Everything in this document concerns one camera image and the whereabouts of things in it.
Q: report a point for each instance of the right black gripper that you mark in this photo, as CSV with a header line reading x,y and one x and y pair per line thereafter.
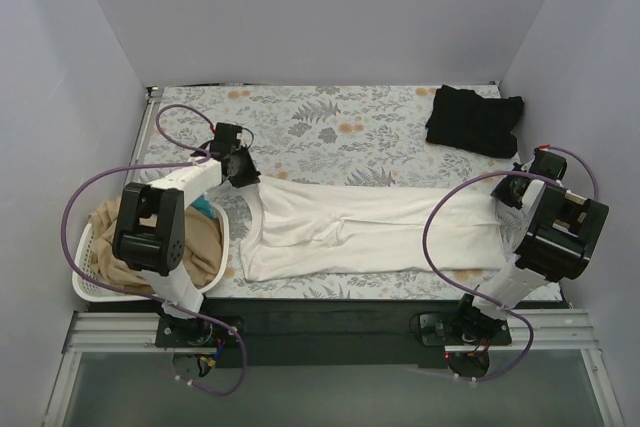
x,y
507,192

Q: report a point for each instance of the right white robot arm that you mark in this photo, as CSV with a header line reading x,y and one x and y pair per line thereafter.
x,y
562,231

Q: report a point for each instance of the floral table cloth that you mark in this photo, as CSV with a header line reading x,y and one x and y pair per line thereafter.
x,y
354,136

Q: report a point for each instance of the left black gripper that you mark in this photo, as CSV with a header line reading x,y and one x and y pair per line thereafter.
x,y
245,172

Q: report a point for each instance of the black folded t shirt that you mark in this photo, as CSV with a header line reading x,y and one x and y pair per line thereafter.
x,y
463,119

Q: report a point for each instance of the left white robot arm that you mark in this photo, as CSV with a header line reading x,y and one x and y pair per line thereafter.
x,y
150,231

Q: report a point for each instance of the teal cloth item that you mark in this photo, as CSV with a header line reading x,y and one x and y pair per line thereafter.
x,y
203,206

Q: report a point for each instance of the beige t shirt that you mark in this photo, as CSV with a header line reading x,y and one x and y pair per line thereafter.
x,y
202,256

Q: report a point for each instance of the white laundry basket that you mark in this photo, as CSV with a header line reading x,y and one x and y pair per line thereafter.
x,y
92,289

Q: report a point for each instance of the white t shirt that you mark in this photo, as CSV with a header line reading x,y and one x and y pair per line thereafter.
x,y
306,229

